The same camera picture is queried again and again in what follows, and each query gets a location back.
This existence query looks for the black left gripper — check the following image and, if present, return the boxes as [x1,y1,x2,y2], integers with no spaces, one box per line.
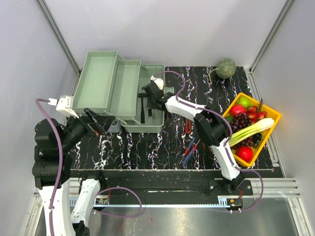
[59,106,116,150]

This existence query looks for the black rubber mallet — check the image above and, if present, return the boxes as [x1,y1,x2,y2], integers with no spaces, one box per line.
[138,93,147,124]

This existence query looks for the clear and green toolbox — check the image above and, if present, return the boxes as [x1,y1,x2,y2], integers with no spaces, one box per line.
[72,51,165,133]

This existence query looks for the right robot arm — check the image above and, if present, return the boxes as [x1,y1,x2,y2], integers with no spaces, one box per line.
[142,78,244,195]

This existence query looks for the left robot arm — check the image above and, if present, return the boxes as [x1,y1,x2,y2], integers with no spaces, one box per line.
[32,96,116,236]

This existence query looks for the green netted melon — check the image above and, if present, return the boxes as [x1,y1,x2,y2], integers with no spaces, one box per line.
[207,59,236,82]

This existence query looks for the dark green lime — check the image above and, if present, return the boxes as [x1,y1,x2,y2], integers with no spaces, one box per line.
[225,116,234,122]

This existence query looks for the red apple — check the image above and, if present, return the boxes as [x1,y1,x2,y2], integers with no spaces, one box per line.
[229,104,247,117]

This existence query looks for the purple grape bunch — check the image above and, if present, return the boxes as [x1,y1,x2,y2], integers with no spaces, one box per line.
[230,113,257,133]

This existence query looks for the small red apples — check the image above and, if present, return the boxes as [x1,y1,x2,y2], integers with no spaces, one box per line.
[247,106,268,120]

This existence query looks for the red pomegranate fruit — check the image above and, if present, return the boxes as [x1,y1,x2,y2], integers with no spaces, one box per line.
[236,147,253,162]

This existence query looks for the dark blue grape bunch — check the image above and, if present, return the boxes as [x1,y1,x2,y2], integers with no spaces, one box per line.
[232,133,263,149]

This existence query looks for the green celery stalk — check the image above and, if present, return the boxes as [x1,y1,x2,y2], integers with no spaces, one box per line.
[229,118,275,147]

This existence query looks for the yellow plastic bin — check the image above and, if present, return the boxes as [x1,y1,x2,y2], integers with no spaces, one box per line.
[223,93,281,167]

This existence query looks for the blue handled screwdriver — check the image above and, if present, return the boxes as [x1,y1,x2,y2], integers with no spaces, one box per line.
[179,137,195,164]

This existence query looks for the red handled screwdriver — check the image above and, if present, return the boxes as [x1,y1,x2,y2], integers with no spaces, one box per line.
[189,140,200,152]

